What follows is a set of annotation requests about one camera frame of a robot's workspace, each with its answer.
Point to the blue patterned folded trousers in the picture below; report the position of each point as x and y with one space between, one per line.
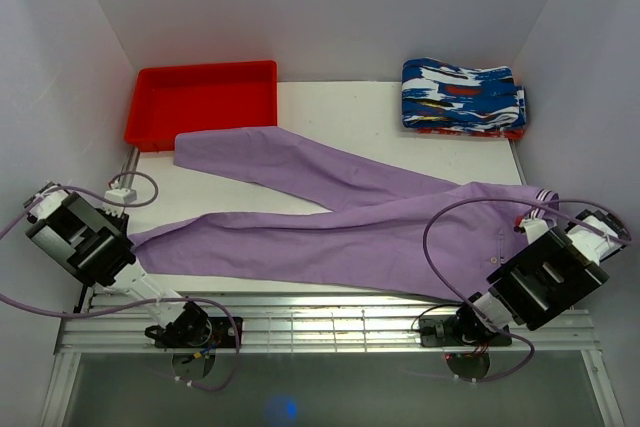
436 94

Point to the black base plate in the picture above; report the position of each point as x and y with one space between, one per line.
435 332
216 332

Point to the purple trousers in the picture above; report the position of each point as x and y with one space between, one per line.
379 226

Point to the red plastic tray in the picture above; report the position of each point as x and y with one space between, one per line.
169 101

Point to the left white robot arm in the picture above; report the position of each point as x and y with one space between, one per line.
91 244

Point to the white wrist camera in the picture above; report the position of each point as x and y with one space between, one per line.
117 198
532 228

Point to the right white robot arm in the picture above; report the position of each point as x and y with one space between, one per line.
556 270

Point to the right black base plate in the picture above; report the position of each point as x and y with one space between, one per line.
435 332

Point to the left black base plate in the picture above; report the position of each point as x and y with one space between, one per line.
216 332

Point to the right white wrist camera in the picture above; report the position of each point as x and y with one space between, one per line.
532 228

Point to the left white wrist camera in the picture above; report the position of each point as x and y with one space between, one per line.
117 198

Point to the red folded trousers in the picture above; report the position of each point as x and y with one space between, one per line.
512 134

